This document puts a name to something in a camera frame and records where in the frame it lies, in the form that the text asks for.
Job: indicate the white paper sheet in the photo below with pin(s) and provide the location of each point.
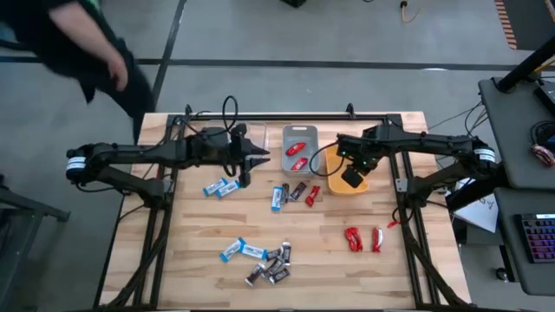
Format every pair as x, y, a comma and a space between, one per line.
481, 214

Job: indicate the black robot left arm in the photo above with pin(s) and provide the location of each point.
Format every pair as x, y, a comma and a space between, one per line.
130, 151

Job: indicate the backlit black keyboard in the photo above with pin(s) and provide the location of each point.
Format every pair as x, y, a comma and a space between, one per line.
539, 238

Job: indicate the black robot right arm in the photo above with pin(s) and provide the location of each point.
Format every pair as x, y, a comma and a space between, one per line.
433, 141

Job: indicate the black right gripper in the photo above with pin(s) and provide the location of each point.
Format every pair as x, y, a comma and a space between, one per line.
362, 147

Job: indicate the grey metal table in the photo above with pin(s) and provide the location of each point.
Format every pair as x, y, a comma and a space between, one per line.
30, 208

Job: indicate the grey desk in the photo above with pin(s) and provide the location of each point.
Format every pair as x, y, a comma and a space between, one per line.
507, 260
511, 143

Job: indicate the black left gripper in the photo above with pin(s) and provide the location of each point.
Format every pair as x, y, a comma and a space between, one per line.
212, 151

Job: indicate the black box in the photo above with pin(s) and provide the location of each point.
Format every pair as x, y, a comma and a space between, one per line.
294, 2

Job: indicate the yellow plastic basket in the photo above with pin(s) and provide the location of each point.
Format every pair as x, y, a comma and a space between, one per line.
334, 182

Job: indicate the black aluminium table frame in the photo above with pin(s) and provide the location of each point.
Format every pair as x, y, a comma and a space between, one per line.
303, 117

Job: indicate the clear plastic bin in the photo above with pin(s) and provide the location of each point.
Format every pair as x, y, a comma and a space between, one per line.
260, 134

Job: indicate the grey plastic basket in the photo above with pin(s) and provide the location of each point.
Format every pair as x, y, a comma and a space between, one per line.
288, 169

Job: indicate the person's hand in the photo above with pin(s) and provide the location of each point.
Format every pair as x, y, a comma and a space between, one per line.
118, 71

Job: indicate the black floor mat orange edge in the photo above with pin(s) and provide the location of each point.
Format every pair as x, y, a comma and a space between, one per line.
533, 26

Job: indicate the person's forearm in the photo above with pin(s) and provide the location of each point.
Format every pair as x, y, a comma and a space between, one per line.
78, 30

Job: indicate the black caster wheel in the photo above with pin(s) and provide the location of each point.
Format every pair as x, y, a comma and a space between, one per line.
502, 274

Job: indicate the brown silver chocolate bar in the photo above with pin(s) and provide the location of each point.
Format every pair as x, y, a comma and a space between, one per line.
298, 191
285, 193
274, 253
286, 252
279, 276
255, 274
274, 267

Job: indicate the black pole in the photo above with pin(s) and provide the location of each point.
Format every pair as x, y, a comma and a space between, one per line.
524, 67

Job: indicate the person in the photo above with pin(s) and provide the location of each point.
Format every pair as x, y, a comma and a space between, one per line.
26, 30

